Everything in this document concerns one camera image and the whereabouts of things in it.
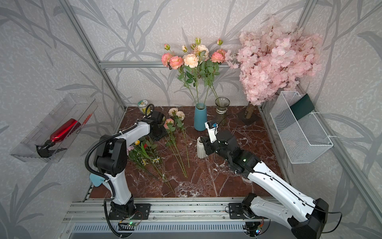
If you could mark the dark green card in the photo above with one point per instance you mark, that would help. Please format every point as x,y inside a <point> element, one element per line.
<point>302,107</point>

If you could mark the small white yellow flowers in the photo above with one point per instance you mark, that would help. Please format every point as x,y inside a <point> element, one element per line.
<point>150,161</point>

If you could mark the teal plastic scraper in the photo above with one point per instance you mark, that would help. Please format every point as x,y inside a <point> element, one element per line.
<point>96,180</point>

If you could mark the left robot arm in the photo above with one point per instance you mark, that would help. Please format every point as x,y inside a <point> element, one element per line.
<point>108,159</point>

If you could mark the clear glass vase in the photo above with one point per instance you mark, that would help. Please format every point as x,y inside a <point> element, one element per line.
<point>222,104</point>

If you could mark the cream rose cluster stem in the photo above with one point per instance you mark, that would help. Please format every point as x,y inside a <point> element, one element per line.
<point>201,51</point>

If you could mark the pink cherry blossom tree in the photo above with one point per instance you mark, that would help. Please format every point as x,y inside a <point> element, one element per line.
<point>273,58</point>

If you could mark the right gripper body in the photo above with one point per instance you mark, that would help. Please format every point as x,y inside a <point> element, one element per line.
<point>210,148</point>

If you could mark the single pink rose stem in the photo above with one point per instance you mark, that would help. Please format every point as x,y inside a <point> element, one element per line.
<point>215,60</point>

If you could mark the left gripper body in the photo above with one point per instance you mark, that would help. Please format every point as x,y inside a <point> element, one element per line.
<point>161,132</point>

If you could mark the white wire mesh basket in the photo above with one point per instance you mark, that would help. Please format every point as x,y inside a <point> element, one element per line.
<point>304,140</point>

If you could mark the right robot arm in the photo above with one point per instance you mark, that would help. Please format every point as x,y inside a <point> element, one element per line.
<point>304,216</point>

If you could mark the aluminium front rail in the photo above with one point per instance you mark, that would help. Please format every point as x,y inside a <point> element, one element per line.
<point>162,209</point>

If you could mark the small pink rose stem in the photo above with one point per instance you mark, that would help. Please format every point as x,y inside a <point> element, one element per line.
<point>170,128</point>

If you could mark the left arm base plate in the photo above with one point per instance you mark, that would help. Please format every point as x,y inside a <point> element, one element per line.
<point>137,212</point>

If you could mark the teal ceramic vase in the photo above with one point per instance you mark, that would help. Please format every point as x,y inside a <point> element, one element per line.
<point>200,117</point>

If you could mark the clear plastic wall bin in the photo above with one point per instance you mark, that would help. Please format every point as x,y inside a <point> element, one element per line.
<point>77,107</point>

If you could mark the yellow tulip stem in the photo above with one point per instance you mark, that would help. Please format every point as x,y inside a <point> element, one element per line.
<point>147,148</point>

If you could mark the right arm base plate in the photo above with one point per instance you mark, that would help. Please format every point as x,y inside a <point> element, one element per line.
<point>236,212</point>

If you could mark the small tape roll jar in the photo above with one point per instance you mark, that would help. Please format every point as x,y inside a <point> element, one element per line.
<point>142,105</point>

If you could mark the pink peach rose stem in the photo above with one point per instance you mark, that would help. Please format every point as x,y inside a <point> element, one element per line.
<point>173,61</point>

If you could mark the white ribbed vase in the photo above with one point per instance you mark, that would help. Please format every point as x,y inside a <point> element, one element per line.
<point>201,153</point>

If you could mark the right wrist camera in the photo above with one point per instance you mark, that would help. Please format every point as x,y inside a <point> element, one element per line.
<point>212,126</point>

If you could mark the small peach rose stem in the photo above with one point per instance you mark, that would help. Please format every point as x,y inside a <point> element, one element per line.
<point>178,122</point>

